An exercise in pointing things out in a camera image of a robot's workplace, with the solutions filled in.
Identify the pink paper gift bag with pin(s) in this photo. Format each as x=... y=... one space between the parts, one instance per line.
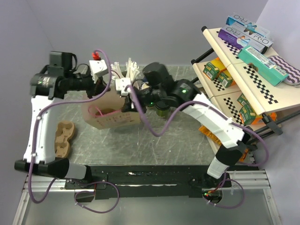
x=117 y=119

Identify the beige tiered shelf rack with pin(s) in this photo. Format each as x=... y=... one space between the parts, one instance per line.
x=264 y=98

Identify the green yellow box upper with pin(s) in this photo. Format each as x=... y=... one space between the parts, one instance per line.
x=214 y=68

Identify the blue toothpaste box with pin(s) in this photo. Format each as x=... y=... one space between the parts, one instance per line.
x=252 y=26

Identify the green paper cup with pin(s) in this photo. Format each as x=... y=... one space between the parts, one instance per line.
x=163 y=113

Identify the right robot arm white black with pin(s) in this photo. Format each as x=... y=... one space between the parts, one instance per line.
x=184 y=96

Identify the purple wavy striped pouch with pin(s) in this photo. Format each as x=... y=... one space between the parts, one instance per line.
x=293 y=77

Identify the teal box with barcode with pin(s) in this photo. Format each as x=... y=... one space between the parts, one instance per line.
x=262 y=65

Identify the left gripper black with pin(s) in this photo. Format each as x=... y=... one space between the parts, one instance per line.
x=96 y=88

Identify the green box lower shelf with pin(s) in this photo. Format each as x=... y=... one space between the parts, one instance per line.
x=247 y=113

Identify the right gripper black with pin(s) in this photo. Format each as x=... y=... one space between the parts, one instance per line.
x=127 y=106

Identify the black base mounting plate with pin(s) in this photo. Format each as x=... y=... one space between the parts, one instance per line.
x=147 y=181

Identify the orange chips bag lower shelf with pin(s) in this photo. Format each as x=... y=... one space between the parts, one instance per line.
x=259 y=118

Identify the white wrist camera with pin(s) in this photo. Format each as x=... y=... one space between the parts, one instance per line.
x=98 y=67
x=121 y=84

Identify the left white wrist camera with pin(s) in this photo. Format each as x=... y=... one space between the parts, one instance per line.
x=98 y=67

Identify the purple toothpaste box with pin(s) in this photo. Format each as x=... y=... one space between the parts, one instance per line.
x=237 y=37

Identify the aluminium rail frame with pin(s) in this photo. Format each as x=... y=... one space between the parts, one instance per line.
x=59 y=207

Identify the cardboard cup carrier tray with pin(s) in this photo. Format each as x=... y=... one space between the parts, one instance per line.
x=64 y=133

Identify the orange snack packet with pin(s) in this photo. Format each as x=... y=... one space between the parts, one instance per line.
x=215 y=142

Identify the black plastic cup lid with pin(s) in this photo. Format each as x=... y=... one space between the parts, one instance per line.
x=162 y=106

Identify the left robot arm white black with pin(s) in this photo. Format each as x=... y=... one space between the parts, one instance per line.
x=47 y=90

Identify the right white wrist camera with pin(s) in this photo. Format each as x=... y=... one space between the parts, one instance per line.
x=121 y=84

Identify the green yellow box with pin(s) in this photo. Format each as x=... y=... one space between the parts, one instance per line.
x=226 y=79
x=214 y=68

